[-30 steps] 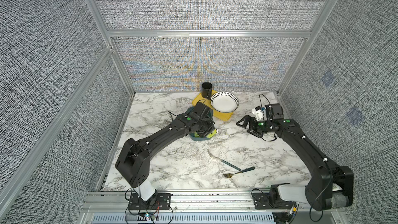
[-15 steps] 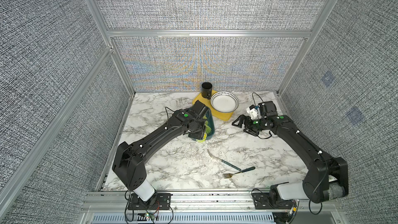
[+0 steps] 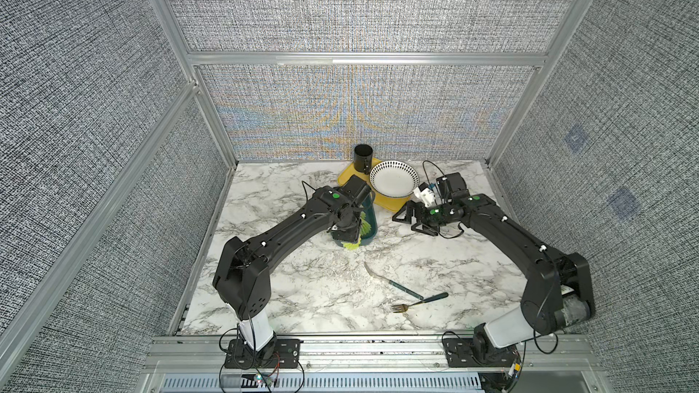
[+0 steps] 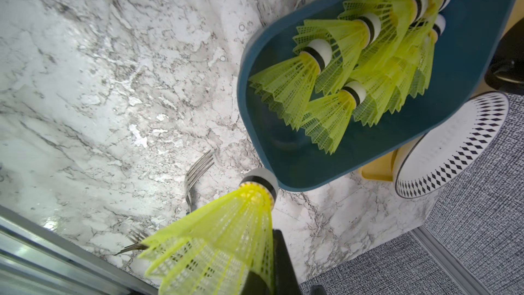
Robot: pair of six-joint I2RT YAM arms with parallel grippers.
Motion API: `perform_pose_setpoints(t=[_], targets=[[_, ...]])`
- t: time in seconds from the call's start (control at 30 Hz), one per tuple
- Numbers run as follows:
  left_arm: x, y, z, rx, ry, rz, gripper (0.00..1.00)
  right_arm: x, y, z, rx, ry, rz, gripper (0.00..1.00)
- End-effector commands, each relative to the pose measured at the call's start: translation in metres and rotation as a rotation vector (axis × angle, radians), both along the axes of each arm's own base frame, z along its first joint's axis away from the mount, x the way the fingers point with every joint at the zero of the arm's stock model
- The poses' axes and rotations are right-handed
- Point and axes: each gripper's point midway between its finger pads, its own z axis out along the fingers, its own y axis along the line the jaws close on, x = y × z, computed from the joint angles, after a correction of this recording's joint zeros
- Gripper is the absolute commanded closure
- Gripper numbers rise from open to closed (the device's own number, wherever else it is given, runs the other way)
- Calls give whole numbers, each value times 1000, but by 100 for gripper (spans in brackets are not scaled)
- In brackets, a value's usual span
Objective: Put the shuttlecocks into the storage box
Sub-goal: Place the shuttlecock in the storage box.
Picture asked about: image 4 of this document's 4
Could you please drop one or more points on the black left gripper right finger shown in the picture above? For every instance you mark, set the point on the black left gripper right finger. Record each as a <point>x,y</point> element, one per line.
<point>285,277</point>

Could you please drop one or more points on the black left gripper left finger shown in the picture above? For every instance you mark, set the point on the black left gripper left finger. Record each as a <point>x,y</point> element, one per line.
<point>254,285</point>

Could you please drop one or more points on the yellow shuttlecock seven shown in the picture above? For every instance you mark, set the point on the yellow shuttlecock seven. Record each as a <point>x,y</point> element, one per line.
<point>214,249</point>

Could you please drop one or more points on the teal plastic storage box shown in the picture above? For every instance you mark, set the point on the teal plastic storage box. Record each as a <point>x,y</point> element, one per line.
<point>462,55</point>

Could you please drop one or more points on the yellow shuttlecock six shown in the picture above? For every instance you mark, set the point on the yellow shuttlecock six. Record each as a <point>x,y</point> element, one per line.
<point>327,118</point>

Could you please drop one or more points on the yellow shuttlecock four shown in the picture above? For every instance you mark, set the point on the yellow shuttlecock four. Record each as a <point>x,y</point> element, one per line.
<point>286,87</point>

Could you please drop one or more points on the yellow shuttlecock three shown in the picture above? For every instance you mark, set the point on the yellow shuttlecock three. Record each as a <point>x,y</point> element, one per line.
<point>347,39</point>

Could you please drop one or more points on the yellow shuttlecock five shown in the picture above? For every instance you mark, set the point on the yellow shuttlecock five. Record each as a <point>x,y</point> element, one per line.
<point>395,17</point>

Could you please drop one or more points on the white patterned plate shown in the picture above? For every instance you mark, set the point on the white patterned plate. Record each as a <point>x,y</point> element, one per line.
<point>429,162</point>

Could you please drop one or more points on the black cup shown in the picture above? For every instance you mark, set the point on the black cup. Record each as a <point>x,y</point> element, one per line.
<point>505,72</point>

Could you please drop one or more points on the green handled fork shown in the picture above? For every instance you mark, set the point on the green handled fork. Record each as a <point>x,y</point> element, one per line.
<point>137,236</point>

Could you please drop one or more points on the green handled knife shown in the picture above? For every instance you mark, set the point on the green handled knife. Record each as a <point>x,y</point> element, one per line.
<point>193,175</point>

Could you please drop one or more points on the aluminium front rail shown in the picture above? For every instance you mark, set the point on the aluminium front rail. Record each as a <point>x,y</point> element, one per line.
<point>35,260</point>

